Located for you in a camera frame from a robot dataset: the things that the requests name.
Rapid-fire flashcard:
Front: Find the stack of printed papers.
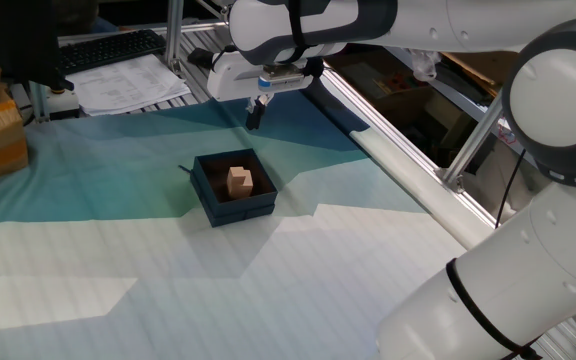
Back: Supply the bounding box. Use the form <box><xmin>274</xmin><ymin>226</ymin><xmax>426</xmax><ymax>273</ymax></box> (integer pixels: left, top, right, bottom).
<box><xmin>65</xmin><ymin>53</ymin><xmax>193</xmax><ymax>117</ymax></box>

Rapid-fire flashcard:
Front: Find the large wooden cube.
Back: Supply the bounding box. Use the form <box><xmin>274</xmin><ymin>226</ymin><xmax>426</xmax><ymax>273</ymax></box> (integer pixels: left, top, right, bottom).
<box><xmin>226</xmin><ymin>172</ymin><xmax>255</xmax><ymax>201</ymax></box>

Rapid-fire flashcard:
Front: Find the blue green white tablecloth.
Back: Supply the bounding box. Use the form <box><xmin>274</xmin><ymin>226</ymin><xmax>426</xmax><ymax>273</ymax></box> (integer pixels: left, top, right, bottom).
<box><xmin>0</xmin><ymin>89</ymin><xmax>497</xmax><ymax>360</ymax></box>

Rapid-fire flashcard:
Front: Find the aluminium table edge rail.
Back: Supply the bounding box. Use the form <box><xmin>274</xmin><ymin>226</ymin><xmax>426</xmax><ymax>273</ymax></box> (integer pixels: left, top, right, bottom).
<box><xmin>317</xmin><ymin>64</ymin><xmax>499</xmax><ymax>231</ymax></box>

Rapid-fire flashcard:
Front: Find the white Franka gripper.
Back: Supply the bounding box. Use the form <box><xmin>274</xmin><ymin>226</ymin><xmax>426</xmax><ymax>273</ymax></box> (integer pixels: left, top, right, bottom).
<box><xmin>206</xmin><ymin>49</ymin><xmax>319</xmax><ymax>131</ymax></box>

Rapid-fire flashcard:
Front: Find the black computer keyboard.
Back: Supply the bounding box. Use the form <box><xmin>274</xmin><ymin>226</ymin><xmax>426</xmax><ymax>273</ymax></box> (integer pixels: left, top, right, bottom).
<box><xmin>57</xmin><ymin>28</ymin><xmax>168</xmax><ymax>76</ymax></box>

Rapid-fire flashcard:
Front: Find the dark blue gift box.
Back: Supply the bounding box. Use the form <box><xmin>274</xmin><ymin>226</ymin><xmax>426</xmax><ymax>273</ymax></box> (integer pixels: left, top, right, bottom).
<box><xmin>177</xmin><ymin>148</ymin><xmax>279</xmax><ymax>229</ymax></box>

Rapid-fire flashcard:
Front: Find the upright aluminium frame post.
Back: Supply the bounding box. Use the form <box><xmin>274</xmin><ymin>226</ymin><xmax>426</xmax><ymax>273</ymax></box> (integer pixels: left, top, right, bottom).
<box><xmin>164</xmin><ymin>0</ymin><xmax>185</xmax><ymax>71</ymax></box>

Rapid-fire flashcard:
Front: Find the black computer monitor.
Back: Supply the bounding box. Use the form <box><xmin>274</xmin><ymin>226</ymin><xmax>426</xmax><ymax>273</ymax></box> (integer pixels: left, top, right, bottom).
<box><xmin>0</xmin><ymin>0</ymin><xmax>75</xmax><ymax>92</ymax></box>

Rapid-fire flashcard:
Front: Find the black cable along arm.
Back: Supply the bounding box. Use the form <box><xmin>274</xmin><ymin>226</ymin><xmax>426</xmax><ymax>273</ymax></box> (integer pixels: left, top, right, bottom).
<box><xmin>445</xmin><ymin>257</ymin><xmax>544</xmax><ymax>360</ymax></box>

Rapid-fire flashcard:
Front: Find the white emergency stop box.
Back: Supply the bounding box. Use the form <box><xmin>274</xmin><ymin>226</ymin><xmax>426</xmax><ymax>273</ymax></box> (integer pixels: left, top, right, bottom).
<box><xmin>45</xmin><ymin>87</ymin><xmax>82</xmax><ymax>121</ymax></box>

